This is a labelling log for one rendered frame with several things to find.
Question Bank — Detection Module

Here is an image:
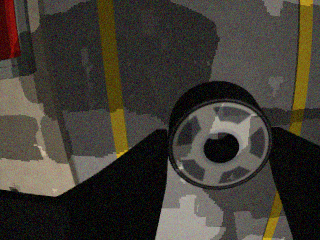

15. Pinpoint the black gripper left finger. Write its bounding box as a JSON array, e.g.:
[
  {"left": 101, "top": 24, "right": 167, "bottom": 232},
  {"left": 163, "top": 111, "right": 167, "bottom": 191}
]
[{"left": 0, "top": 129, "right": 168, "bottom": 240}]

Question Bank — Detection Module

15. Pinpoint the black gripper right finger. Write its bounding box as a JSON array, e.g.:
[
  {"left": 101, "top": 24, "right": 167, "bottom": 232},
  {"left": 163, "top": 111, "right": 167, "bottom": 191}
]
[{"left": 268, "top": 127, "right": 320, "bottom": 240}]

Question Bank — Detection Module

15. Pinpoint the yellow boundary line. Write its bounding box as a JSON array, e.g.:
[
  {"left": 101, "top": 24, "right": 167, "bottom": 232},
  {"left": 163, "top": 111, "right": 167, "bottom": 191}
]
[{"left": 97, "top": 0, "right": 313, "bottom": 240}]

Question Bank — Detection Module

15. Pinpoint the black rubber tyre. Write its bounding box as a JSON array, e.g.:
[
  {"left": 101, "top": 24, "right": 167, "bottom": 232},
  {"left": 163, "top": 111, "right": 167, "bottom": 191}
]
[{"left": 168, "top": 81, "right": 273, "bottom": 191}]

